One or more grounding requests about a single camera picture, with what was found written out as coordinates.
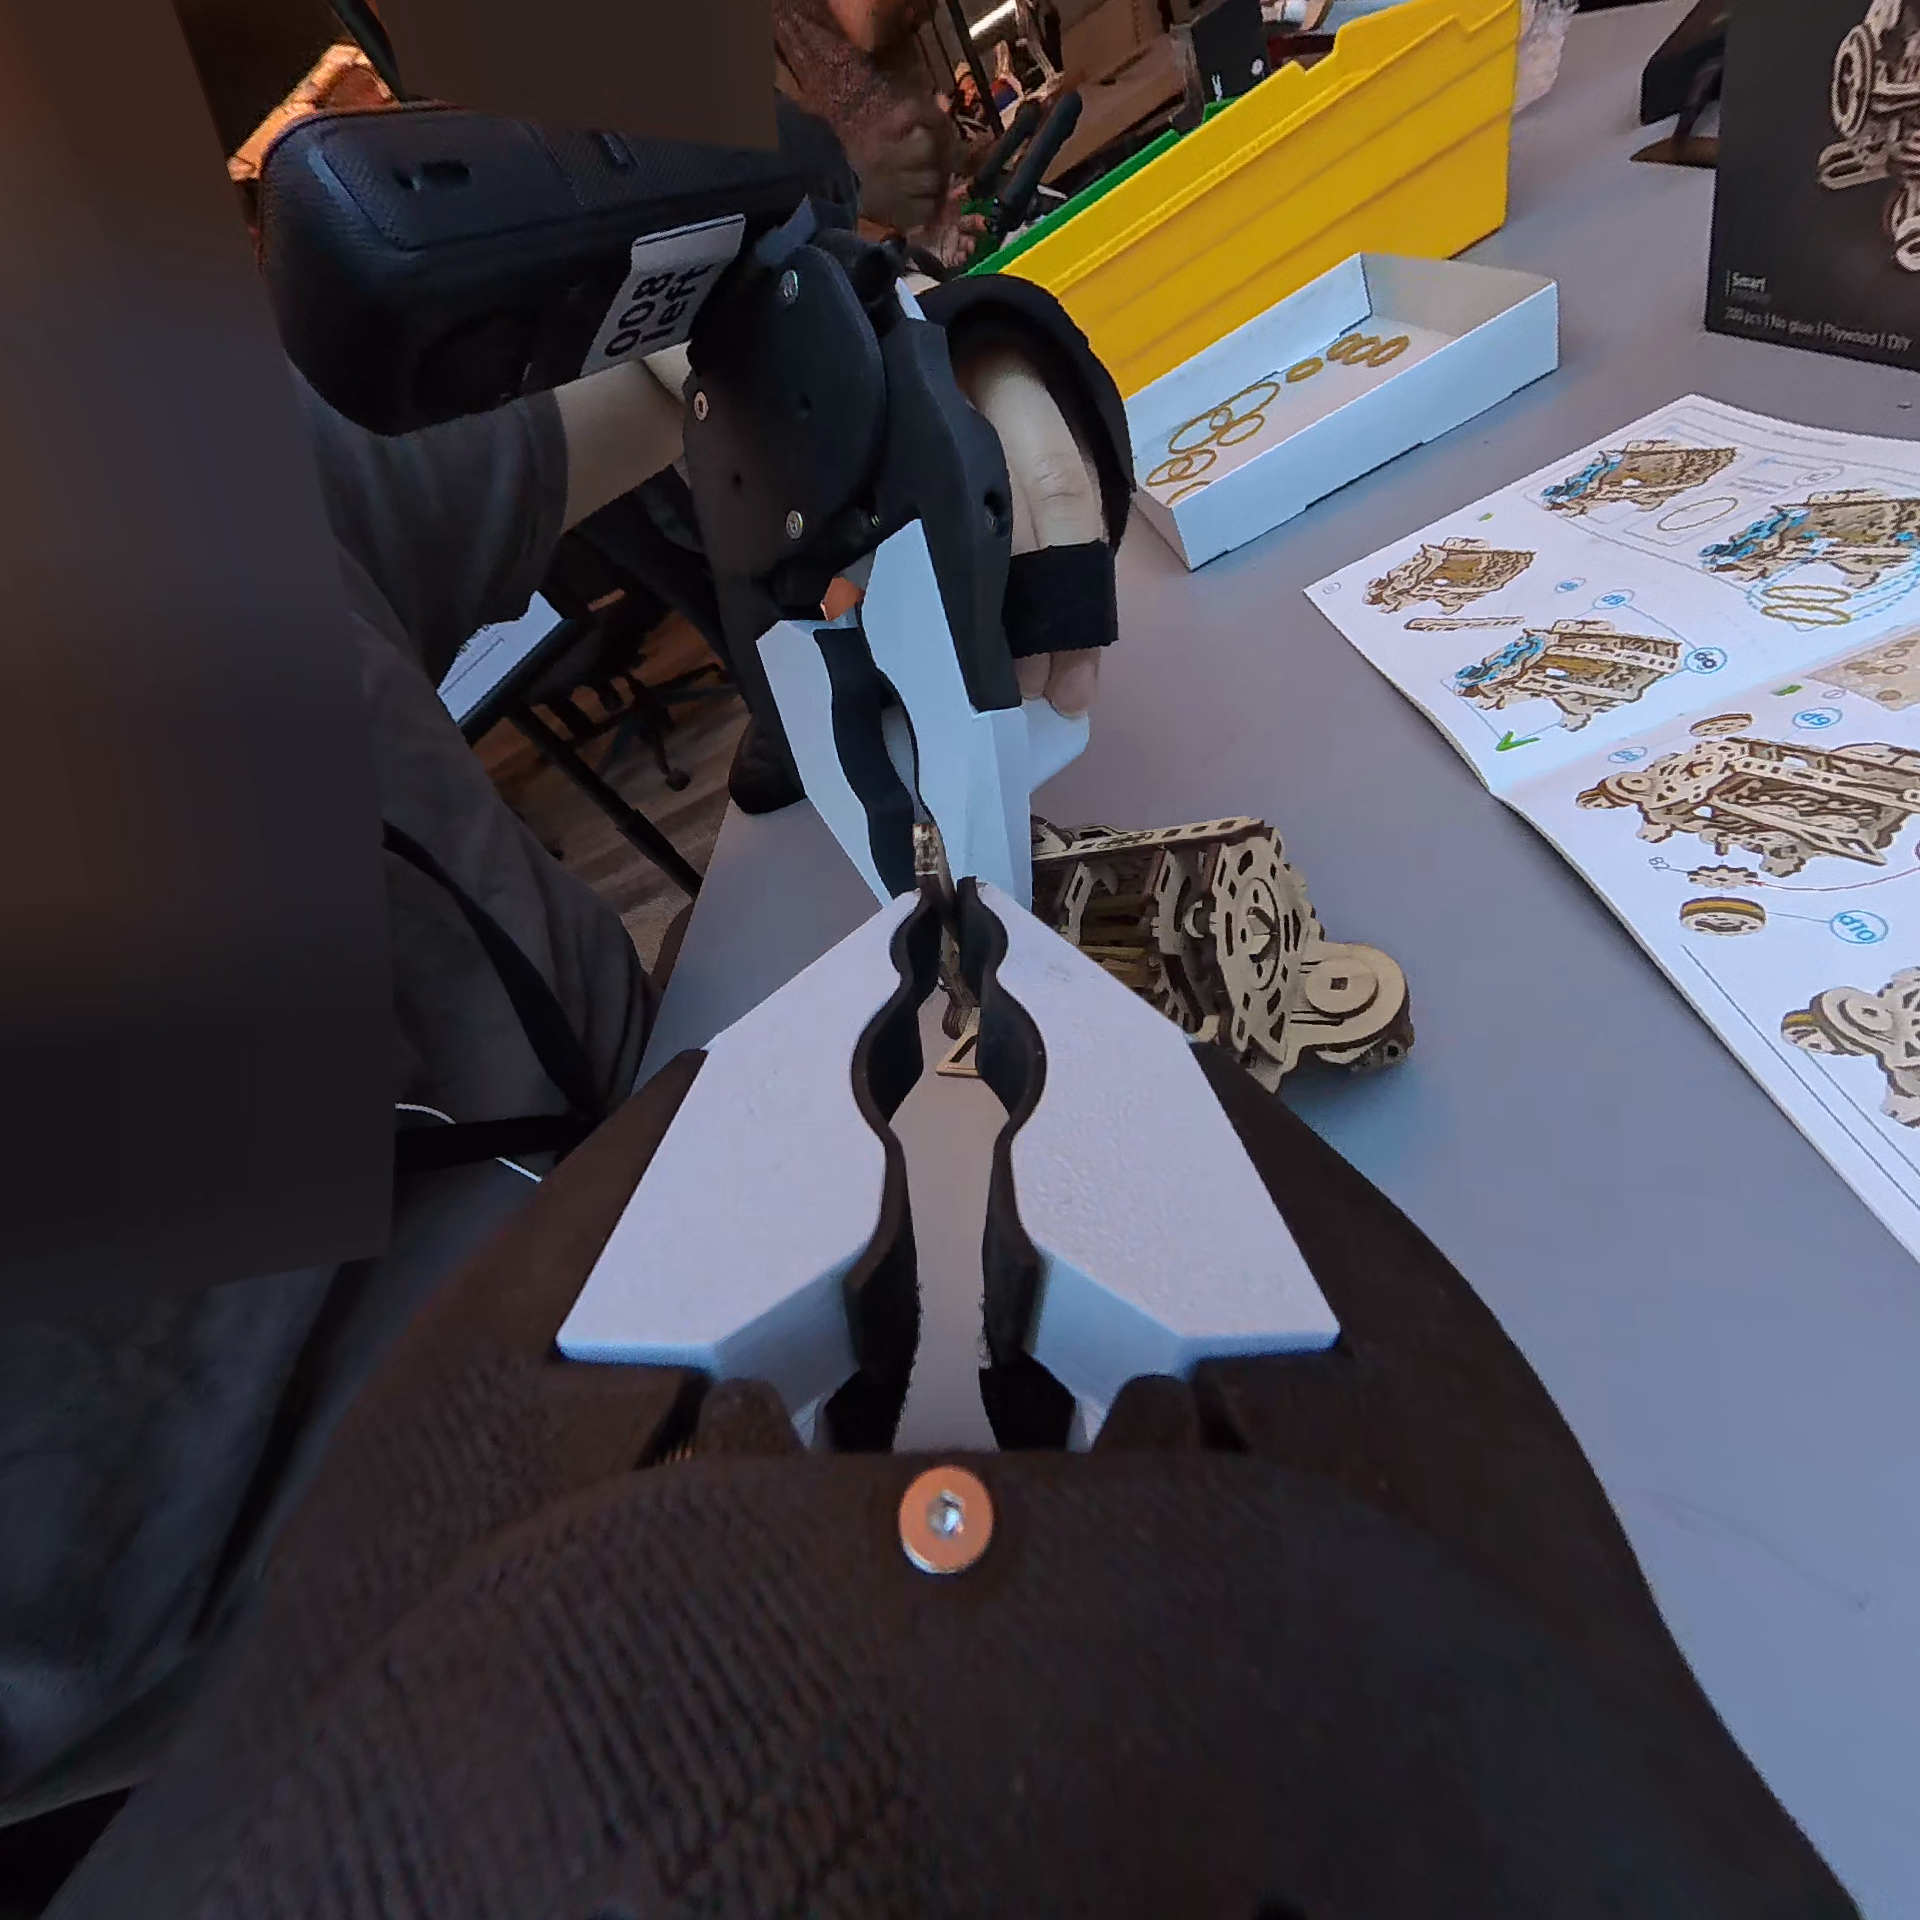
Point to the yellow plastic bin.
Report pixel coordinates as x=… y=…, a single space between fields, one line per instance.
x=1319 y=194

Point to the wooden mechanical model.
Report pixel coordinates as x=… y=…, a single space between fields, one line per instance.
x=1245 y=915

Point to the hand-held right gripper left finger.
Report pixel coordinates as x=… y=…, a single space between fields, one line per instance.
x=735 y=1170

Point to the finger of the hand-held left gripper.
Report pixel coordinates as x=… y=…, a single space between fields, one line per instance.
x=803 y=704
x=961 y=720

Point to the white cardboard box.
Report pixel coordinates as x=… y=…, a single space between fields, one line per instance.
x=1349 y=435

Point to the black product box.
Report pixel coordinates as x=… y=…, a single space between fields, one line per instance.
x=1787 y=149

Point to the black office chair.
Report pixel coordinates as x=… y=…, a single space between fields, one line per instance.
x=630 y=704

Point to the white instruction booklet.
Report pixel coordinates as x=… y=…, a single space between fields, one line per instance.
x=1651 y=704

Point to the pile of yellow rubber bands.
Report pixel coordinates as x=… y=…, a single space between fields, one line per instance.
x=1359 y=352

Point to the green plastic bin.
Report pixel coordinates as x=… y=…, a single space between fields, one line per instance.
x=1109 y=171

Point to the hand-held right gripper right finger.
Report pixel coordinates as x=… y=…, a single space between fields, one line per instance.
x=1156 y=1170

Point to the person's left hand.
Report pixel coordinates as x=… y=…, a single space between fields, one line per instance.
x=1051 y=450

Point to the person's grey clothing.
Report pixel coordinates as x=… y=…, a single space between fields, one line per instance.
x=481 y=900

